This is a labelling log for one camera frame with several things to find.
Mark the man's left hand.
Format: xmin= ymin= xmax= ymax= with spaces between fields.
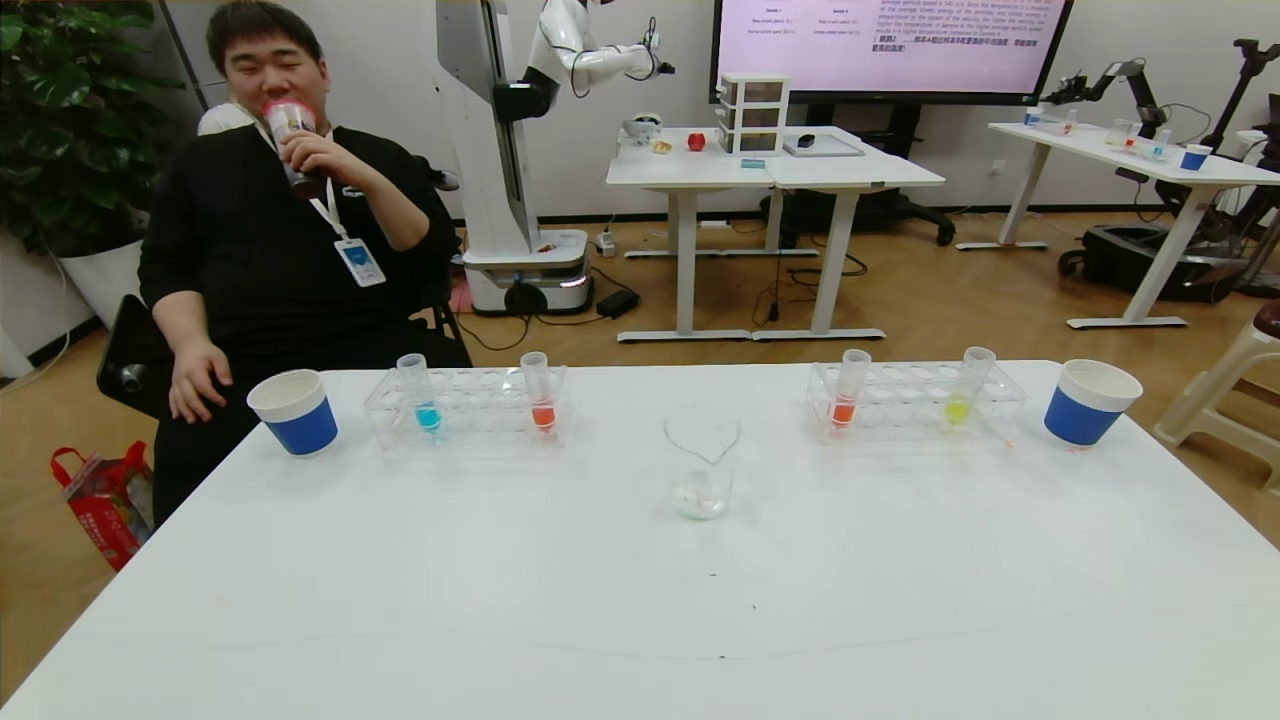
xmin=277 ymin=130 xmax=373 ymax=196

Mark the man's right hand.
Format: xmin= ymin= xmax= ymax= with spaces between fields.
xmin=168 ymin=340 xmax=234 ymax=424

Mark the plastic drink cup pink lid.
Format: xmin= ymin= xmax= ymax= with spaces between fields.
xmin=262 ymin=98 xmax=329 ymax=199

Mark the test tube with blue pigment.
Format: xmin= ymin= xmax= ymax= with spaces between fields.
xmin=396 ymin=353 xmax=444 ymax=437

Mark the test tube with yellow pigment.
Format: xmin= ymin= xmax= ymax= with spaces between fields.
xmin=944 ymin=346 xmax=997 ymax=426

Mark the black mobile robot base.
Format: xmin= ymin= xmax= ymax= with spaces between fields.
xmin=1058 ymin=222 xmax=1251 ymax=304

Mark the clear plastic test tube rack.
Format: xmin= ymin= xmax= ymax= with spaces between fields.
xmin=363 ymin=365 xmax=571 ymax=449
xmin=805 ymin=360 xmax=1028 ymax=444

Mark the test tube with orange pigment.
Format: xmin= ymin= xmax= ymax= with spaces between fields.
xmin=520 ymin=351 xmax=558 ymax=433
xmin=831 ymin=349 xmax=872 ymax=431

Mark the clear glass beaker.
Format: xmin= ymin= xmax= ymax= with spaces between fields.
xmin=663 ymin=405 xmax=743 ymax=521

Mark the black chair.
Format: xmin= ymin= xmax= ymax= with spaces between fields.
xmin=96 ymin=290 xmax=473 ymax=419

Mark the white cup with blue sleeve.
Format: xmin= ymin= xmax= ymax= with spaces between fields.
xmin=246 ymin=369 xmax=339 ymax=458
xmin=1043 ymin=359 xmax=1144 ymax=448

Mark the person in white shirt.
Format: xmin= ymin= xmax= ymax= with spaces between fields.
xmin=196 ymin=100 xmax=256 ymax=137

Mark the man in black sweater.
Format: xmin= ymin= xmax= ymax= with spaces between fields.
xmin=137 ymin=0 xmax=473 ymax=526

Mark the white planter pot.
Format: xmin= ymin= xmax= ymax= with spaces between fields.
xmin=55 ymin=238 xmax=151 ymax=331

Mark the red shopping bag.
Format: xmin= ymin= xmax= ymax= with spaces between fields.
xmin=51 ymin=441 xmax=156 ymax=573

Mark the white robot tower with base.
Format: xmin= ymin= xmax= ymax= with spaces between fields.
xmin=432 ymin=0 xmax=596 ymax=317

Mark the green leafy plant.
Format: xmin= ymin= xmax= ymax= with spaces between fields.
xmin=0 ymin=0 xmax=186 ymax=256

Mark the white standing desk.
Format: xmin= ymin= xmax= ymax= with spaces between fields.
xmin=605 ymin=125 xmax=776 ymax=344
xmin=752 ymin=125 xmax=947 ymax=341

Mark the clear plastic drawer organizer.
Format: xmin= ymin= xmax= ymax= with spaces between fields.
xmin=717 ymin=72 xmax=791 ymax=157

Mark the grey flat tray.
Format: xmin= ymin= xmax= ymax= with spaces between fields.
xmin=782 ymin=133 xmax=866 ymax=159

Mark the long white table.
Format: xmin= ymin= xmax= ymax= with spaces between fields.
xmin=955 ymin=120 xmax=1280 ymax=331

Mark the black tripod stand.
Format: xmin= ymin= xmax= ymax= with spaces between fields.
xmin=1200 ymin=38 xmax=1280 ymax=151

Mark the beige plastic stool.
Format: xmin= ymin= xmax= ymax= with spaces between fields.
xmin=1153 ymin=300 xmax=1280 ymax=496

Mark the white blue lanyard badge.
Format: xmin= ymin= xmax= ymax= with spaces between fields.
xmin=334 ymin=237 xmax=388 ymax=289

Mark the black floor cable bundle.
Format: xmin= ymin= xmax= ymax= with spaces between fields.
xmin=748 ymin=248 xmax=871 ymax=326

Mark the large wall display screen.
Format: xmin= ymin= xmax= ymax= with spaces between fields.
xmin=708 ymin=0 xmax=1076 ymax=107

